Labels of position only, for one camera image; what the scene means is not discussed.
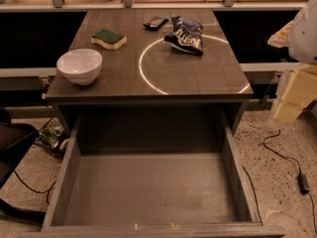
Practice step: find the black power adapter with cable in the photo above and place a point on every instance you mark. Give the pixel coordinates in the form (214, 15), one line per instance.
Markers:
(301, 178)

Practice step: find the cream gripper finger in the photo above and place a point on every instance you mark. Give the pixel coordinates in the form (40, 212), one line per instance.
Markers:
(280, 38)

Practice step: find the small dark snack bar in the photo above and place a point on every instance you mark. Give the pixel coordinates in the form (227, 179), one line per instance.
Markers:
(155, 23)

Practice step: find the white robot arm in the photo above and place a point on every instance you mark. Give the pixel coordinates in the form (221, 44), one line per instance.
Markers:
(299, 35)

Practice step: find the green and yellow sponge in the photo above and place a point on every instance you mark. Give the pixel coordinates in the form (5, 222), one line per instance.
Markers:
(108, 40)

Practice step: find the black chair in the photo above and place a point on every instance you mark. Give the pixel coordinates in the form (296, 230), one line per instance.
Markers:
(15, 141)

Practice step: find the dark blue chip bag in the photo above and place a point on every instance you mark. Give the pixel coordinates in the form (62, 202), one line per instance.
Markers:
(186, 35)

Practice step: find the wire basket with cans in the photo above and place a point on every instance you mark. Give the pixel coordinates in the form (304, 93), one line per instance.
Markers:
(53, 139)

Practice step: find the open wooden drawer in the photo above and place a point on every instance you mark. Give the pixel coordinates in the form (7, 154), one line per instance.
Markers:
(148, 173)

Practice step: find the white ceramic bowl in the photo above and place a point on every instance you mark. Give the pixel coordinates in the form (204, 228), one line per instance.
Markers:
(80, 66)

